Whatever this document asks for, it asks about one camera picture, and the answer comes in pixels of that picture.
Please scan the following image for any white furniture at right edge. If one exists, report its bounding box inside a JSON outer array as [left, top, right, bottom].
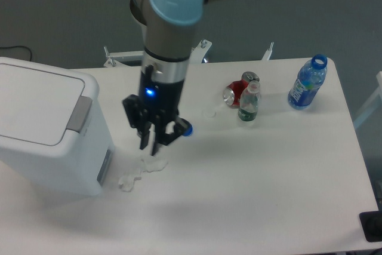
[[353, 71, 381, 130]]

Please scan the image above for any white push-top trash can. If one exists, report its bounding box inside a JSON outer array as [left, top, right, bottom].
[[1, 57, 115, 196]]

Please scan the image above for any black device at table edge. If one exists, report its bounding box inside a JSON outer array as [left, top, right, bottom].
[[359, 211, 381, 242]]

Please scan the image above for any blue plastic drink bottle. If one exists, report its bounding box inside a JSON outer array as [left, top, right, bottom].
[[288, 54, 328, 110]]

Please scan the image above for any small clear green-label bottle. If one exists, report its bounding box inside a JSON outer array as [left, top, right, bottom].
[[238, 80, 261, 122]]

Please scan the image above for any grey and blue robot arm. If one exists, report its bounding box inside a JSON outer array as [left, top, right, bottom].
[[122, 0, 219, 153]]

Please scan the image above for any crushed red soda can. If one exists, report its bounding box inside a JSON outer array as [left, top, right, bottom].
[[222, 71, 260, 107]]

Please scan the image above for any black cable on floor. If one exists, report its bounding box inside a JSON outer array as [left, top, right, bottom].
[[0, 45, 33, 60]]

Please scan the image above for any crumpled white tissue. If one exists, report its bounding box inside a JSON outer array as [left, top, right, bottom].
[[118, 155, 168, 192]]

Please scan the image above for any blue bottle cap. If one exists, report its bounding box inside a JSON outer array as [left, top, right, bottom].
[[183, 125, 193, 137]]

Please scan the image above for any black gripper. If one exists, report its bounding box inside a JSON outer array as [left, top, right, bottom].
[[122, 68, 191, 157]]

